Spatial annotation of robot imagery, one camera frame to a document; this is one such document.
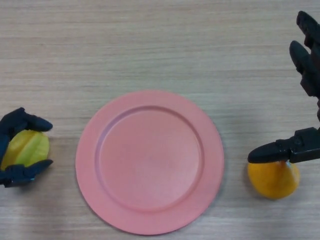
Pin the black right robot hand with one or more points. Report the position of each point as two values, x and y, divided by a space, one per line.
305 150

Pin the orange yellow pear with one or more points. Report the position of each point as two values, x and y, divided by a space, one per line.
275 182

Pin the pink round plate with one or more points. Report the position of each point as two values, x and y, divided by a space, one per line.
150 162

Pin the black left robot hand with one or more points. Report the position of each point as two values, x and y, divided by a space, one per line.
17 172

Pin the yellow green starfruit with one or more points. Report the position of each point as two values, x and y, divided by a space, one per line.
30 150

